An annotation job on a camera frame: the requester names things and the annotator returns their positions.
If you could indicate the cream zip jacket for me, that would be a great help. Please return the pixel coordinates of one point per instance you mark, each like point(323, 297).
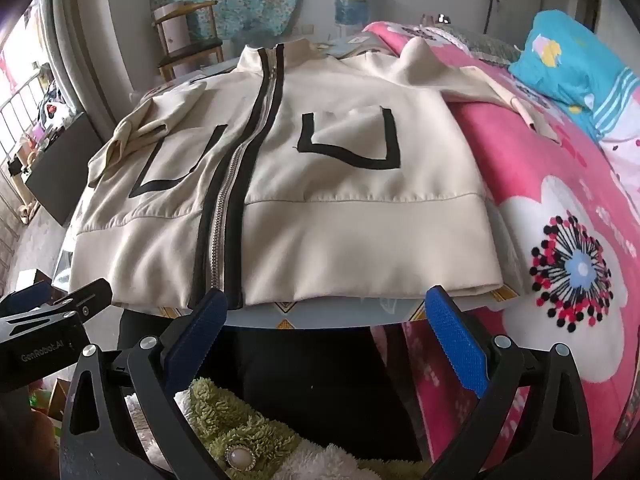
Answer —
point(350, 185)

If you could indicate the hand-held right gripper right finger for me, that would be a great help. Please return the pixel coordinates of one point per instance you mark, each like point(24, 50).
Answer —
point(457, 342)

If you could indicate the black cabinet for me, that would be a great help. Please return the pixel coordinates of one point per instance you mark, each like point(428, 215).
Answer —
point(65, 165)

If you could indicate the wooden chair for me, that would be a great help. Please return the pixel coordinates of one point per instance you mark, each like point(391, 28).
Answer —
point(187, 47)

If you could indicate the fruit print table cover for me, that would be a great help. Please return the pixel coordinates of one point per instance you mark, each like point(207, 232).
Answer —
point(340, 316)

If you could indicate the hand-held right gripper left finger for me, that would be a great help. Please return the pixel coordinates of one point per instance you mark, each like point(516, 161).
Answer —
point(200, 332)

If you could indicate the blue floral cloth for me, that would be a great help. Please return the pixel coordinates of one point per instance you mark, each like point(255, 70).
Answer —
point(565, 70)

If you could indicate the metal window railing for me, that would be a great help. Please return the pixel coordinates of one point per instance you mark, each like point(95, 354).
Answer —
point(20, 110)

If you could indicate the blue water bottle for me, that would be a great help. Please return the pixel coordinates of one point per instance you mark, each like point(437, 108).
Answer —
point(351, 2)

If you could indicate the pink floral blanket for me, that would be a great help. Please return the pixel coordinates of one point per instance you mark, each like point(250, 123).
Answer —
point(500, 160)

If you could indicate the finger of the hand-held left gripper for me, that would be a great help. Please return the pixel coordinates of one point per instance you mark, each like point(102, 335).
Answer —
point(27, 300)
point(87, 296)

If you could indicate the grey lace cloth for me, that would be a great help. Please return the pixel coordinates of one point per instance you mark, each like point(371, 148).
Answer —
point(475, 42)

